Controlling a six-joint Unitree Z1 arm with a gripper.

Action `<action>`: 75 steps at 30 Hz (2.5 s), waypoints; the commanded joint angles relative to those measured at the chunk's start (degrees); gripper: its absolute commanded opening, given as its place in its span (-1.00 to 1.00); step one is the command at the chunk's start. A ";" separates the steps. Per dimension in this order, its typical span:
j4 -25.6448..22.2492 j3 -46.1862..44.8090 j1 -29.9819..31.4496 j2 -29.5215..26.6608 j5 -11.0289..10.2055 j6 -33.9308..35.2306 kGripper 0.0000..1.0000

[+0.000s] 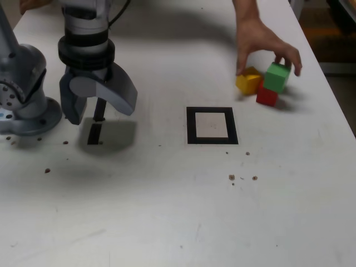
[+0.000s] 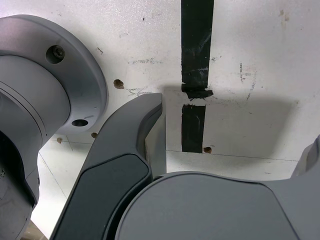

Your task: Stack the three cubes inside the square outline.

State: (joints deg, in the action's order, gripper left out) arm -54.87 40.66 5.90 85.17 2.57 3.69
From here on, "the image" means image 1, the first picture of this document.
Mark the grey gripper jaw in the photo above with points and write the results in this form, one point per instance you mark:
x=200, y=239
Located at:
x=69, y=105
x=122, y=91

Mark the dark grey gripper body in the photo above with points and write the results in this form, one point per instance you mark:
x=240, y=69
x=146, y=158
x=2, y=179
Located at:
x=89, y=73

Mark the yellow cube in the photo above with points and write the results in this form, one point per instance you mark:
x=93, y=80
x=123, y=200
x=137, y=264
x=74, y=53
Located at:
x=249, y=83

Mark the red cube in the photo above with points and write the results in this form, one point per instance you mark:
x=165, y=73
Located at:
x=266, y=97

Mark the green cube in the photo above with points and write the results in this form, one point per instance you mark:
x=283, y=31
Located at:
x=275, y=78

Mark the person's left forearm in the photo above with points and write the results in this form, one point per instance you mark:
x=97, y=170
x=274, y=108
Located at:
x=246, y=8

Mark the black tape square outline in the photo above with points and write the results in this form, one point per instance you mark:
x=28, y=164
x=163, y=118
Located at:
x=192, y=125

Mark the person's right hand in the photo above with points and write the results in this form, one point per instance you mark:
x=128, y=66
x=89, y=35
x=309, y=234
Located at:
x=27, y=5

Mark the person's left hand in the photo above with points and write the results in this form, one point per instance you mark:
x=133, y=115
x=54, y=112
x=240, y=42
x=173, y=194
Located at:
x=258, y=36

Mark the black tape strip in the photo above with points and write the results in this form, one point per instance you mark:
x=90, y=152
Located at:
x=94, y=135

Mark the grey metal beam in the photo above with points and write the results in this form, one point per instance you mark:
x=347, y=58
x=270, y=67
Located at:
x=339, y=68

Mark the grey metal post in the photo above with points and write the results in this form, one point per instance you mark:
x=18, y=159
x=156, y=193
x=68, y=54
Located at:
x=295, y=8

